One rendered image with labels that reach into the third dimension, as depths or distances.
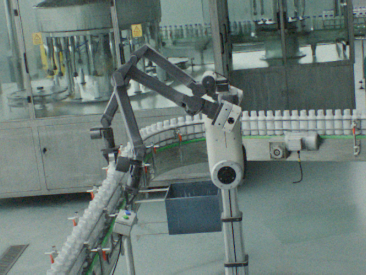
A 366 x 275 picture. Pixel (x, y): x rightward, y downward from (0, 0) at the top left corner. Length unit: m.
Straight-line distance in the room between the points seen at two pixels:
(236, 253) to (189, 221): 0.46
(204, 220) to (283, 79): 4.85
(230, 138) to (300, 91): 5.32
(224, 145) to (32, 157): 4.00
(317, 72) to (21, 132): 3.54
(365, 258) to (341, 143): 0.99
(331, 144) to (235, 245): 1.48
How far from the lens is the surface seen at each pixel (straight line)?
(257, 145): 5.48
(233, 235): 4.10
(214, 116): 3.69
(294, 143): 5.22
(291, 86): 9.14
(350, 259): 5.87
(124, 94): 3.68
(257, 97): 9.15
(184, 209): 4.45
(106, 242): 3.80
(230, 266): 4.15
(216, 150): 3.90
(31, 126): 7.58
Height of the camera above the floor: 2.30
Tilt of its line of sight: 13 degrees down
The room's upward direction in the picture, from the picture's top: 6 degrees counter-clockwise
